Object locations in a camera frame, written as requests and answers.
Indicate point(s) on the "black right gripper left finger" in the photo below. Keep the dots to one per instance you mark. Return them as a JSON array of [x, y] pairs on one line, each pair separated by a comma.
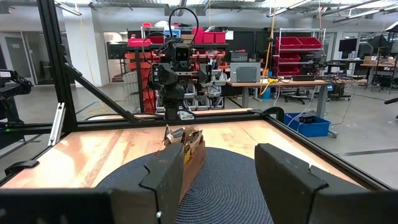
[[124, 205]]

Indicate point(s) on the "red plastic bin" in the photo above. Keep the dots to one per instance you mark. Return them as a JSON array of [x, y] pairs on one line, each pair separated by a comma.
[[210, 37], [139, 42]]

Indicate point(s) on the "round dark blue woven placemat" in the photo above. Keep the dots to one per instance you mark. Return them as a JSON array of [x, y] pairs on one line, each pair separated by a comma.
[[224, 186]]

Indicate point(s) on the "black aluminium table frame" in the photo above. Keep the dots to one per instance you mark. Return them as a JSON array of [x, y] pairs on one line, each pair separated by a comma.
[[186, 119]]

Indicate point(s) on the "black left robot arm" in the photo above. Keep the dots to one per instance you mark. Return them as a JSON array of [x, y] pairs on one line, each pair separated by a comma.
[[172, 99]]

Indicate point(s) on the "blue plastic bin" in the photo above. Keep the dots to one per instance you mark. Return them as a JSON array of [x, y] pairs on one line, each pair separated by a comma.
[[306, 124]]

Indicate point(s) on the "orange shelf with grey bins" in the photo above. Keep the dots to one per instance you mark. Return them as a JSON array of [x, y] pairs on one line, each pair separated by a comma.
[[143, 77]]

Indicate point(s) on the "grey equipment box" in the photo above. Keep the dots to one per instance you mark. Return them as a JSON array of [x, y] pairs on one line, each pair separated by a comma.
[[245, 72]]

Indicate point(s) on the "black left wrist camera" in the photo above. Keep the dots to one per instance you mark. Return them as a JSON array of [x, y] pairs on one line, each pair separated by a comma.
[[181, 53]]

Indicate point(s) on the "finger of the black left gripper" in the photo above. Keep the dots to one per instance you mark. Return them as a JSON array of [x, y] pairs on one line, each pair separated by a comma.
[[205, 74], [166, 74]]

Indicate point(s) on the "wooden top workbench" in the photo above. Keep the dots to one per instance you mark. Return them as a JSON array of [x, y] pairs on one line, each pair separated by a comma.
[[280, 83]]

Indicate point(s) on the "wooden three-compartment box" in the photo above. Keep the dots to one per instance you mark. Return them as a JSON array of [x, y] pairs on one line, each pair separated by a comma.
[[194, 168]]

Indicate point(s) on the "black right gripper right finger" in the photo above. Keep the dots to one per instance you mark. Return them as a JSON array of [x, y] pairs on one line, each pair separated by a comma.
[[295, 199]]

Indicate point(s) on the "silver aluminium bracket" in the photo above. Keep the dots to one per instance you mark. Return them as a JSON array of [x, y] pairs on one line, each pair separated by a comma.
[[56, 124]]

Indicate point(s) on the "metal rack with red bins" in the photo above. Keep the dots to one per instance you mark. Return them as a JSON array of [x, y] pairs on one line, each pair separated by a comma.
[[298, 53]]

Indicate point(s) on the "orange tea bag packet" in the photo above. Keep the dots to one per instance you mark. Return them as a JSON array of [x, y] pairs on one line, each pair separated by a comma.
[[187, 157]]

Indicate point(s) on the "black office chair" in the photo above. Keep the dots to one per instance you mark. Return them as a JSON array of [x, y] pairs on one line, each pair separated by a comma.
[[295, 95]]

